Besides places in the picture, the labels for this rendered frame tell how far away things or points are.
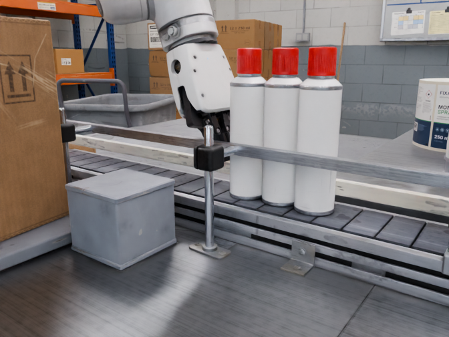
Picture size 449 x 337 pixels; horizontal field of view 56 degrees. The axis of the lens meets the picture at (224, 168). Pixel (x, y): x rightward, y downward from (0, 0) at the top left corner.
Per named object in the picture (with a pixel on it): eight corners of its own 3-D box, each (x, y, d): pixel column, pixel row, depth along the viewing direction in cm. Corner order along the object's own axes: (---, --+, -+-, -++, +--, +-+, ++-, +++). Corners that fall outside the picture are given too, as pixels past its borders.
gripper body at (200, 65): (185, 28, 55) (209, 111, 55) (230, 32, 63) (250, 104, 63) (147, 49, 60) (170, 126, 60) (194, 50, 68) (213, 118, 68)
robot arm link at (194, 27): (185, 11, 55) (192, 34, 55) (224, 17, 62) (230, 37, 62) (144, 36, 60) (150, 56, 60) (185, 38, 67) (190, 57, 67)
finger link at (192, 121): (178, 111, 55) (206, 134, 59) (191, 68, 59) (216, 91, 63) (172, 114, 56) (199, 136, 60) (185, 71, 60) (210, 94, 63)
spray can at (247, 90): (270, 192, 62) (275, 48, 57) (254, 202, 58) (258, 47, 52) (240, 187, 64) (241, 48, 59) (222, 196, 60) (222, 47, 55)
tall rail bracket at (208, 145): (243, 238, 58) (245, 120, 54) (212, 258, 53) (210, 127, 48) (224, 233, 60) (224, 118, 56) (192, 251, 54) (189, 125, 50)
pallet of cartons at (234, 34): (282, 159, 459) (288, 25, 424) (257, 178, 386) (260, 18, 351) (187, 149, 507) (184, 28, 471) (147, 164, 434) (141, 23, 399)
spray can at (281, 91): (305, 199, 59) (313, 47, 54) (288, 210, 55) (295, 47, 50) (272, 192, 62) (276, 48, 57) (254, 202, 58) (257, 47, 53)
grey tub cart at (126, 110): (115, 188, 357) (107, 73, 332) (186, 192, 345) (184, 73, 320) (55, 229, 273) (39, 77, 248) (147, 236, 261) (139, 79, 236)
